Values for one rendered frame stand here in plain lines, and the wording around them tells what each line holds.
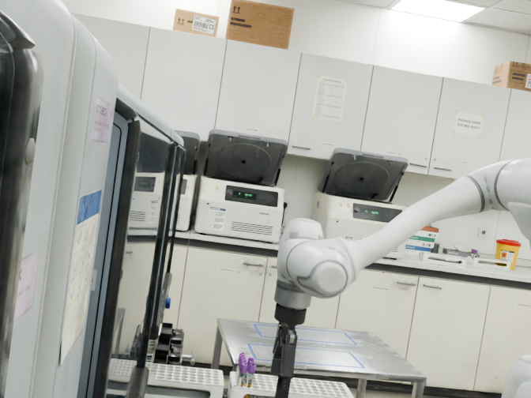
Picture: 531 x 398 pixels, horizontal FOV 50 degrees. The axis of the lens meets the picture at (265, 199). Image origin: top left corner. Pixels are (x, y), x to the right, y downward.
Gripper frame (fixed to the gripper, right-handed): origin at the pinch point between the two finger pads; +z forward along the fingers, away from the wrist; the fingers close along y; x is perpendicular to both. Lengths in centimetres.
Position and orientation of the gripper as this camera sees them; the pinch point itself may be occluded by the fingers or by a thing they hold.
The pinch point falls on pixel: (278, 386)
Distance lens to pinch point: 147.5
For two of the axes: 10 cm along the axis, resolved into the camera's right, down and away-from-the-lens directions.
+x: -9.8, -1.5, -1.3
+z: -1.6, 9.9, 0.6
